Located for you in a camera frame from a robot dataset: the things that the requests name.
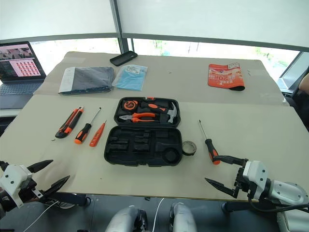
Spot bystander in black shirt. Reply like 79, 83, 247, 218
298, 72, 309, 93

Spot black orange utility knife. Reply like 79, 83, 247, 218
55, 106, 85, 139

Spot grey cloth in plastic bag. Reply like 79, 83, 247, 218
58, 66, 115, 96

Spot orange handled pliers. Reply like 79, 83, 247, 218
118, 112, 156, 123

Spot black electrical tape roll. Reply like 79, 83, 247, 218
182, 140, 197, 157

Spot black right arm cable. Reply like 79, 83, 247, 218
247, 190, 309, 215

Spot orange tester pen screwdriver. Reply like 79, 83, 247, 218
89, 119, 107, 147

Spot blue cloth in clear packet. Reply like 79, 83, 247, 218
112, 64, 149, 92

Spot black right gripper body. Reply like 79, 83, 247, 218
232, 160, 257, 197

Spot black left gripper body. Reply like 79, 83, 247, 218
18, 178, 49, 204

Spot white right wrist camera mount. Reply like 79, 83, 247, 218
242, 159, 269, 201

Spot orange printed pouch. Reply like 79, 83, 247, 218
208, 61, 246, 92

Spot grey window frame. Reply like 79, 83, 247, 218
0, 0, 309, 53

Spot orange black tape measure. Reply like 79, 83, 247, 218
121, 100, 139, 112

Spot silver rounded shell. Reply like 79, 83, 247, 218
105, 205, 148, 232
169, 202, 198, 232

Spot white roller blind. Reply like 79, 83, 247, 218
116, 0, 309, 48
0, 0, 121, 41

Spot black tool case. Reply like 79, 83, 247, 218
103, 97, 184, 168

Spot thin white cable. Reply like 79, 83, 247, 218
154, 197, 168, 232
22, 201, 59, 232

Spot flathead screwdriver black orange handle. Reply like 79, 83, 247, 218
74, 107, 102, 145

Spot Phillips screwdriver black orange handle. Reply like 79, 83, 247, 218
198, 119, 221, 166

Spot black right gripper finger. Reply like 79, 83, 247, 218
204, 177, 241, 200
212, 155, 249, 166

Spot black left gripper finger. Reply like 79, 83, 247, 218
39, 174, 71, 203
26, 159, 54, 174

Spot claw hammer black orange handle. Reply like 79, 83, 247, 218
140, 101, 178, 124

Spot black open laptop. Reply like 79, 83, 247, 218
0, 41, 47, 110

